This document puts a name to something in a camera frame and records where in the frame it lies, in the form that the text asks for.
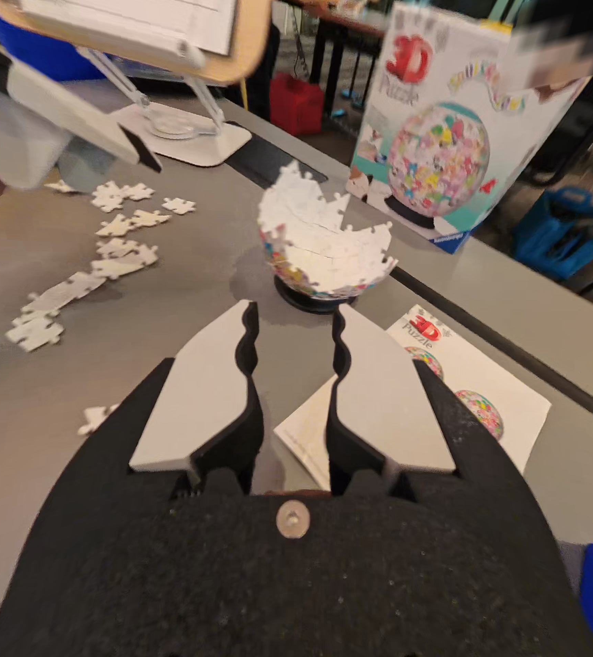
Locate puzzle instruction leaflet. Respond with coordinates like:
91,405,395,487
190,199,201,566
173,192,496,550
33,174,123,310
273,304,553,491

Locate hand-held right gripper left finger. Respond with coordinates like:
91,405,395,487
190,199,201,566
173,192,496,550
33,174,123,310
129,300,265,496

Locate wooden clipboard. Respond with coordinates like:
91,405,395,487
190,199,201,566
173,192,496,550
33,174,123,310
0,0,273,86

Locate printed paper sheet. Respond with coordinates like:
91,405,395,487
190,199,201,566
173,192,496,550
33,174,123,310
19,0,239,55

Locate red plastic box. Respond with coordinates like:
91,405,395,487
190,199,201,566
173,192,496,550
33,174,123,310
269,72,326,137

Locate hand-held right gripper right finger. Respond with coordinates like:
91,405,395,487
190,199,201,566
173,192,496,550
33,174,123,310
326,304,457,497

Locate black round ball stand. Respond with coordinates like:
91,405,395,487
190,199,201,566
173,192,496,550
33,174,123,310
274,274,360,315

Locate wooden table black legs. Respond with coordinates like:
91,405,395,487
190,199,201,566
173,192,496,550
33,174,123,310
286,0,396,120

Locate white puzzle pieces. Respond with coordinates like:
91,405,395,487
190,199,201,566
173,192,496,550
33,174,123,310
5,179,197,438

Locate colourful puzzle ball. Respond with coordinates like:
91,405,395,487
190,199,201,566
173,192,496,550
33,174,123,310
257,160,399,301

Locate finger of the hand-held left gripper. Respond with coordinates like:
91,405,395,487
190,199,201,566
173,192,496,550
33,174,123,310
6,62,163,172

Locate white puzzle box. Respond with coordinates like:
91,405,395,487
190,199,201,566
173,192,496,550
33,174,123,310
346,2,592,255

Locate blue tote bag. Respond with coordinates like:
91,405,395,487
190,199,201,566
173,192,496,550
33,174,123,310
513,187,593,281

